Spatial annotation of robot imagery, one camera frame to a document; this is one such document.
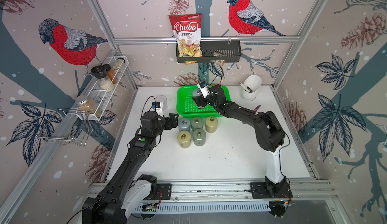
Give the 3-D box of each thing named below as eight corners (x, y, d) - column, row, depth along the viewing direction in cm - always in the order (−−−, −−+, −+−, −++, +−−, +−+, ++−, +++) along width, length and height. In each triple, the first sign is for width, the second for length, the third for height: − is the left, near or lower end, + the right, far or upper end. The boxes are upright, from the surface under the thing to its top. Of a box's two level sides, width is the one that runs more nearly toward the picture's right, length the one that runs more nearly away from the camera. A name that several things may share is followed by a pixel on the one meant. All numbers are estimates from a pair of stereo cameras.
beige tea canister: (176, 145, 92) (174, 138, 84) (182, 134, 96) (181, 127, 89) (188, 150, 90) (187, 143, 82) (193, 138, 94) (192, 131, 87)
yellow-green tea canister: (205, 132, 96) (206, 126, 90) (205, 123, 101) (205, 116, 94) (217, 132, 96) (218, 126, 90) (216, 123, 101) (217, 116, 94)
